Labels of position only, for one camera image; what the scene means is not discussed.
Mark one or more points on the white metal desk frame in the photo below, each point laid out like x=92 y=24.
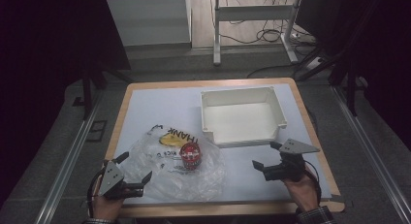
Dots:
x=252 y=13

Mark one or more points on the aluminium rail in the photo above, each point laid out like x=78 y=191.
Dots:
x=64 y=172
x=371 y=146

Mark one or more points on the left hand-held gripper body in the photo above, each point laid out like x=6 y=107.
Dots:
x=111 y=180

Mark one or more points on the person's right hand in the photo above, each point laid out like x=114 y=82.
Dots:
x=303 y=193

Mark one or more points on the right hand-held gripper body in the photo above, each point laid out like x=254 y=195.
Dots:
x=290 y=167

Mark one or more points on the white plastic box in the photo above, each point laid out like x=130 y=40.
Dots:
x=242 y=120

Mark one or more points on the person's left hand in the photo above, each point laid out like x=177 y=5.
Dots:
x=106 y=209

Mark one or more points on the red can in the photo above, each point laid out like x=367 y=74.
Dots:
x=190 y=156

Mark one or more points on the black metal stand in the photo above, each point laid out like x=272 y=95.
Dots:
x=87 y=88
x=352 y=88

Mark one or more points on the clear printed plastic bag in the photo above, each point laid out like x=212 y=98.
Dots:
x=168 y=182

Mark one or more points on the grey panel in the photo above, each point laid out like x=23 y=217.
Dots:
x=148 y=20

